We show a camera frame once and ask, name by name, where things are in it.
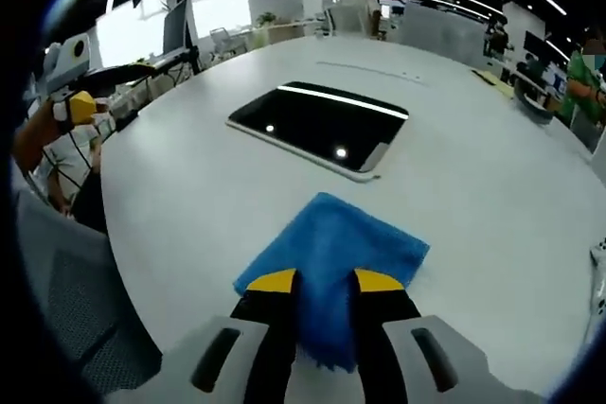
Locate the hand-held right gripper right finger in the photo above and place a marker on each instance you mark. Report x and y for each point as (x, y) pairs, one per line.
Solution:
(388, 352)

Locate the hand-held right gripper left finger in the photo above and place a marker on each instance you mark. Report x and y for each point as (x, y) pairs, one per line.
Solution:
(265, 352)

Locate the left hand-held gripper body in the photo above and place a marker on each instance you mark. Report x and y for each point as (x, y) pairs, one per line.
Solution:
(71, 61)

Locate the blue cleaning cloth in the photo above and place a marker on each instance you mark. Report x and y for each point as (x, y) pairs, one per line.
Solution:
(331, 233)

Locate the person's left hand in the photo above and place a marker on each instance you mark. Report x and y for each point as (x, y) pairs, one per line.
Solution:
(38, 136)

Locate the computer monitor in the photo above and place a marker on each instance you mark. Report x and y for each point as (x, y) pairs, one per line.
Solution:
(175, 25)

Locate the potted plant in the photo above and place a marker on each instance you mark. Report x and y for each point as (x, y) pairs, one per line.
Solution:
(267, 19)

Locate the grey mesh office chair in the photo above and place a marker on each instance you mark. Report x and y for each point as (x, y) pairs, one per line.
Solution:
(85, 300)

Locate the white plastic device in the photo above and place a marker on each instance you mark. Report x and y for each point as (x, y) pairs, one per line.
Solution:
(599, 281)

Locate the grey curved object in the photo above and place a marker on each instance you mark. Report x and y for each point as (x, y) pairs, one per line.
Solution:
(532, 108)

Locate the yellow paper pad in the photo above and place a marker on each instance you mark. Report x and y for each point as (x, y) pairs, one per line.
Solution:
(492, 83)

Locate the grey partition screen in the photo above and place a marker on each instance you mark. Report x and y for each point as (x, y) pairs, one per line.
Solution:
(440, 32)

